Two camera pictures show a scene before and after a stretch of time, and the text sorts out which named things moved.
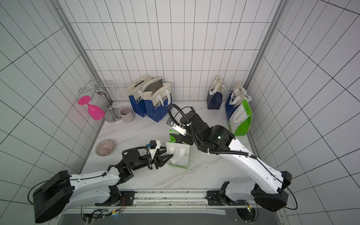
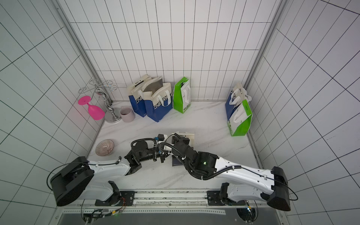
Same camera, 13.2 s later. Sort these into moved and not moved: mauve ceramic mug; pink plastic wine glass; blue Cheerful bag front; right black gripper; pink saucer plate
Moved: right black gripper
Not moved: mauve ceramic mug; pink plastic wine glass; blue Cheerful bag front; pink saucer plate
